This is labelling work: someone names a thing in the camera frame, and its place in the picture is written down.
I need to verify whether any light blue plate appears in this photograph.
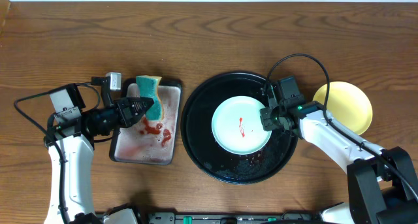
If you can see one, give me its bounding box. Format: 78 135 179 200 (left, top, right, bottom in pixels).
211 96 272 155

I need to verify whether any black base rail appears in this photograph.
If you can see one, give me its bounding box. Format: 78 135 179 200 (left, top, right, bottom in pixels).
146 212 323 224

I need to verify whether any green yellow sponge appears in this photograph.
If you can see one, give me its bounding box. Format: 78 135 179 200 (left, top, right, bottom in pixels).
136 75 164 121

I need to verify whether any rectangular black soapy tray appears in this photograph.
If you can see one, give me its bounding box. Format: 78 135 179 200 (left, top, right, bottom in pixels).
109 78 182 165

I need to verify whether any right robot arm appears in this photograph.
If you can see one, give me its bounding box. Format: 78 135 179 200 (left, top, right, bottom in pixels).
261 82 417 223

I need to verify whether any yellow plate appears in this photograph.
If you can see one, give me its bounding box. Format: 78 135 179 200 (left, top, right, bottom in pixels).
327 81 373 135

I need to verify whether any round black tray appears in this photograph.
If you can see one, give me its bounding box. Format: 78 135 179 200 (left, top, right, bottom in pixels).
181 72 298 184

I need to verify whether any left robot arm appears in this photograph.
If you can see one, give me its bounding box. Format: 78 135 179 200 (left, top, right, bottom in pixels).
45 93 154 223

